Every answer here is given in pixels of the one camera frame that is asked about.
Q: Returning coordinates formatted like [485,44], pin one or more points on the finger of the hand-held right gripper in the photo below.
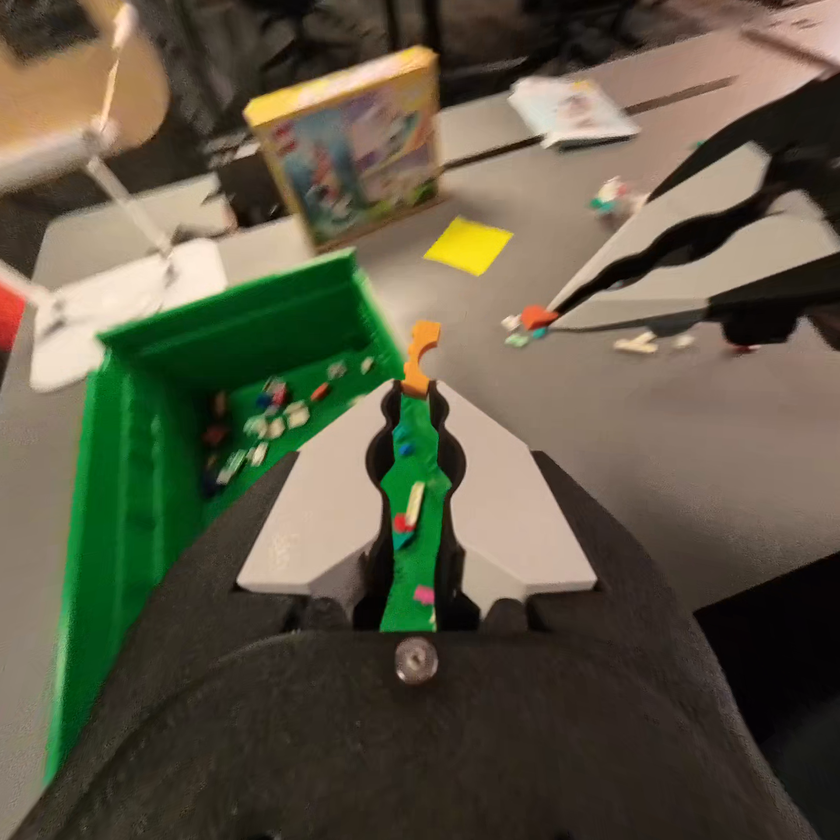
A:
[682,203]
[722,282]

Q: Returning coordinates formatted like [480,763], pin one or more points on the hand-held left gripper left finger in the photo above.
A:
[315,525]

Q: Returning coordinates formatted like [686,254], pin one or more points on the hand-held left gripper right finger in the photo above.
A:
[518,525]

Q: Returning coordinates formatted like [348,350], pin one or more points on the white lego unicorn head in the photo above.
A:
[613,195]

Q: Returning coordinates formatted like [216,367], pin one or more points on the pile of mixed lego pieces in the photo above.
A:
[275,423]

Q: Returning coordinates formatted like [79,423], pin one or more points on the small orange-red lego piece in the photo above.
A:
[537,317]

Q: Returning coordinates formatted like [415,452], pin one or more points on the orange lego arch brick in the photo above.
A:
[420,358]

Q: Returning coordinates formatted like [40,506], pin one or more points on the green plastic bin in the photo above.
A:
[131,459]

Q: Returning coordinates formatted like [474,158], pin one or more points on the lego instruction booklet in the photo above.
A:
[574,111]

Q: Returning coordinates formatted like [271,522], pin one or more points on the yellow lego box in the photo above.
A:
[354,144]

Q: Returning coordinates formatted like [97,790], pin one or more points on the yellow sticky note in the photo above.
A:
[467,246]

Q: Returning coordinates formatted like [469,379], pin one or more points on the red object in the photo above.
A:
[10,308]

